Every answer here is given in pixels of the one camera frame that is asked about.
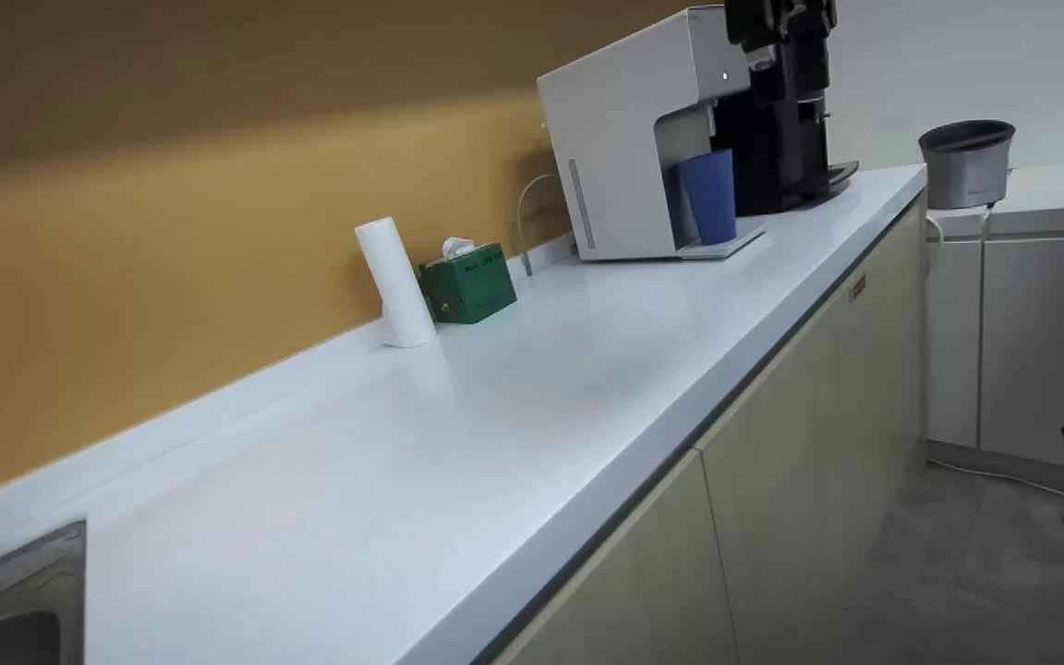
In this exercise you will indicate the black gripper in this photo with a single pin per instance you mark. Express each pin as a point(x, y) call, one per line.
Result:
point(780, 17)

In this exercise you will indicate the blue plastic cup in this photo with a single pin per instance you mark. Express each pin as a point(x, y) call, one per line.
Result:
point(710, 193)

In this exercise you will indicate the white coffee machine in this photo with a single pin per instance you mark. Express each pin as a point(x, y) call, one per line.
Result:
point(618, 134)

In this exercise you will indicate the grey metal bucket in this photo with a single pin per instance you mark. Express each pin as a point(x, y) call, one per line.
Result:
point(965, 166)

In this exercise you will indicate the beige wide cabinet door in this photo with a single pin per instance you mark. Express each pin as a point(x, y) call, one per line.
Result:
point(815, 420)

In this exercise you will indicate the white side cabinet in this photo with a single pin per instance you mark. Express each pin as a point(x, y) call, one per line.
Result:
point(1051, 334)

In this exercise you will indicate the white tissue sheet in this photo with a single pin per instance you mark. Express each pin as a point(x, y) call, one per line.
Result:
point(458, 246)

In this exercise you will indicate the green tissue box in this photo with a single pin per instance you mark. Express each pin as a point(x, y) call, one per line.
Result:
point(469, 287)

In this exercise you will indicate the white paper towel roll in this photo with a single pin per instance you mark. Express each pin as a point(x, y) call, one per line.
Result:
point(395, 282)

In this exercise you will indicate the beige narrow cabinet door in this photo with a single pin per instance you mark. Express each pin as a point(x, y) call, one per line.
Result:
point(630, 585)

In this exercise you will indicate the stainless steel sink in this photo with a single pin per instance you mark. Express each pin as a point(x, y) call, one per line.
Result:
point(11, 612)

